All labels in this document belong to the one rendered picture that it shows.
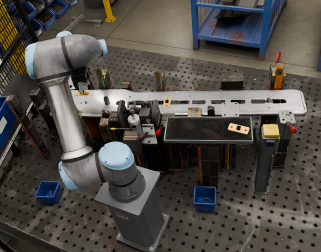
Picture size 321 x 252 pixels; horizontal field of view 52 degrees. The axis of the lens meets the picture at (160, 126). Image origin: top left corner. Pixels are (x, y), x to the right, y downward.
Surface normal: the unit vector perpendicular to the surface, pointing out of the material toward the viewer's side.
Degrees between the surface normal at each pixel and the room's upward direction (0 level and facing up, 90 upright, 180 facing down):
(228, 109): 0
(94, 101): 0
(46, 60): 57
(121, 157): 7
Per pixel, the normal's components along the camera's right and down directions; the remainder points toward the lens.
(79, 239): -0.13, -0.67
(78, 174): 0.10, 0.18
